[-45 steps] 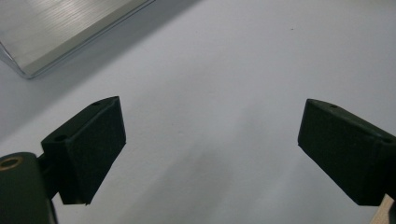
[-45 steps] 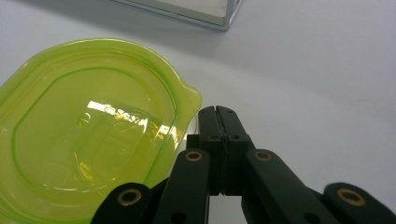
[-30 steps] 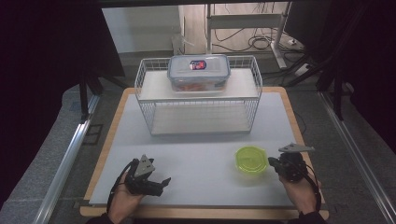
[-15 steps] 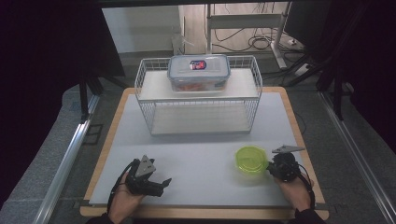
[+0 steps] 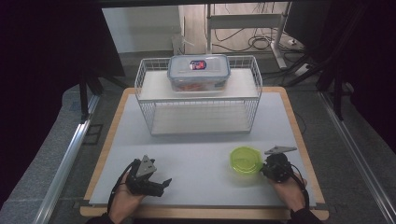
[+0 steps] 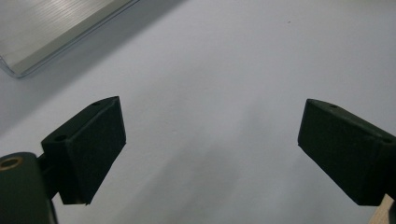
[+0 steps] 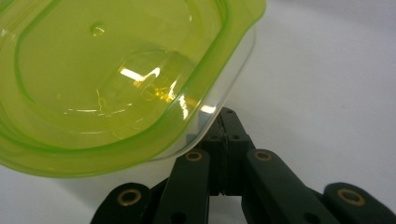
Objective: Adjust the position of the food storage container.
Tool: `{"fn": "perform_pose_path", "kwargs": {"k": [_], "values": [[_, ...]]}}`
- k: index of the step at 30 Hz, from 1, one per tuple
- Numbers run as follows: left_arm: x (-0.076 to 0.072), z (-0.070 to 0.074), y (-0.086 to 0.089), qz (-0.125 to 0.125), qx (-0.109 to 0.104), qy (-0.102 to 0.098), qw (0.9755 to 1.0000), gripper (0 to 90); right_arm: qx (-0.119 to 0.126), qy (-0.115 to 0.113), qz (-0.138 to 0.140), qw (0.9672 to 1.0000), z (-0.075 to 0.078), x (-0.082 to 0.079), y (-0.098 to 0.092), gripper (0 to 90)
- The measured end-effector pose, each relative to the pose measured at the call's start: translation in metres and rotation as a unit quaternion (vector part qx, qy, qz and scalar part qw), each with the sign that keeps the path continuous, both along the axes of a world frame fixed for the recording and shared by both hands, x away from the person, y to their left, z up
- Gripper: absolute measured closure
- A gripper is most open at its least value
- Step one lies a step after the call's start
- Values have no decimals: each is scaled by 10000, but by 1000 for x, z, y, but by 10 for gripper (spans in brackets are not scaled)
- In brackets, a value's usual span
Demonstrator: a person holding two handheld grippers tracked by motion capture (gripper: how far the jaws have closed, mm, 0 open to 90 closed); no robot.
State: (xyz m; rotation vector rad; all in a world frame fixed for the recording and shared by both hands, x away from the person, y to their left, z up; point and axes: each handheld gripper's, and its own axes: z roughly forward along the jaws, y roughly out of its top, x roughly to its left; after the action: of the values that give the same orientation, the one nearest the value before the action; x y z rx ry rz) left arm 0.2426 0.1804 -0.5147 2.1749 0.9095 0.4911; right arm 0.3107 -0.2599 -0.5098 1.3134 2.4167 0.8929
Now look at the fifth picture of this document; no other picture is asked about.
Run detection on clear rectangular food container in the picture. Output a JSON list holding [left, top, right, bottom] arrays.
[[166, 53, 232, 93]]

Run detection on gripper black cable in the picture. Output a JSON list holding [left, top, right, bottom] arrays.
[[289, 162, 311, 210], [106, 160, 138, 216]]

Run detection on person's right hand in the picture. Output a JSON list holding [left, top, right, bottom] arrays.
[[269, 172, 307, 213]]

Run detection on white wire rack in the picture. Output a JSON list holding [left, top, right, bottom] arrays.
[[134, 55, 263, 137]]

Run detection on dark curtain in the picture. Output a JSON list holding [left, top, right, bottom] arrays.
[[323, 0, 396, 153], [0, 0, 125, 206]]

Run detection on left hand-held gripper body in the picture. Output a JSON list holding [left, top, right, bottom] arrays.
[[125, 154, 164, 198]]

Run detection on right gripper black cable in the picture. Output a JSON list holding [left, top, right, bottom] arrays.
[[289, 162, 311, 210]]

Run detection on person's left hand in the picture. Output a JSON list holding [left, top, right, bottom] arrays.
[[108, 172, 146, 223]]

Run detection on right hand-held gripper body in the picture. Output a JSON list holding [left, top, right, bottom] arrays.
[[262, 146, 298, 184]]

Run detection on black floor cables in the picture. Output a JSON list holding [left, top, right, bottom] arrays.
[[214, 27, 307, 54]]

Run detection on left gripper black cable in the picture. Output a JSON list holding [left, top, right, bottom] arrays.
[[106, 160, 138, 216]]

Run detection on white power strip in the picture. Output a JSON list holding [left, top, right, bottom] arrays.
[[293, 63, 311, 77]]

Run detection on green round food container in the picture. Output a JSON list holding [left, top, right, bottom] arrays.
[[229, 146, 265, 179]]

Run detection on black metal stand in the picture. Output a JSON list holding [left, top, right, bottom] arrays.
[[78, 71, 125, 124], [317, 62, 347, 121]]

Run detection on wooden table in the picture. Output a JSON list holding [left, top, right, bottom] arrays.
[[79, 87, 330, 222]]

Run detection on aluminium rail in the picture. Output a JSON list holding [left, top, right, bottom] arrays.
[[32, 94, 101, 224], [320, 91, 396, 223]]

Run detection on pale grey table mat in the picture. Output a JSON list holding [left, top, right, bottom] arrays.
[[88, 92, 318, 208]]

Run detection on white wall panel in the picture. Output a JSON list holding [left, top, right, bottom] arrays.
[[102, 6, 182, 54]]

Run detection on black square floor plate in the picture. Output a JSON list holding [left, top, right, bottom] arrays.
[[83, 123, 105, 146]]

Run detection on white desk frame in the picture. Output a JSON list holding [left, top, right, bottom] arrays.
[[205, 3, 289, 70]]

